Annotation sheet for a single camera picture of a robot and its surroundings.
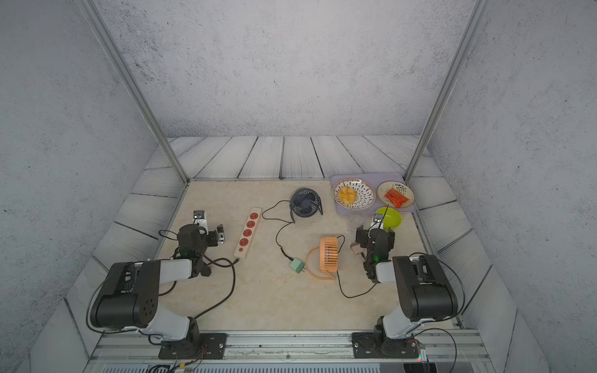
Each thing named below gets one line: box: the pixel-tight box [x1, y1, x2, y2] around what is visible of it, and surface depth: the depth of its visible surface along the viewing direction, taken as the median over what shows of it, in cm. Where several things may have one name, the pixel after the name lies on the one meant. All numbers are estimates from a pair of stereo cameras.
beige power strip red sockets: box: [233, 206, 262, 259], surface depth 100 cm
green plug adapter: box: [289, 257, 307, 274], surface depth 91 cm
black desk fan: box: [289, 186, 324, 224], surface depth 104 cm
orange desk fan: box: [305, 236, 339, 281], surface depth 84 cm
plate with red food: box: [377, 180, 416, 209], surface depth 116 cm
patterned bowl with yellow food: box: [332, 177, 377, 210], surface depth 113 cm
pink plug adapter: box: [349, 242, 365, 255], surface depth 95 cm
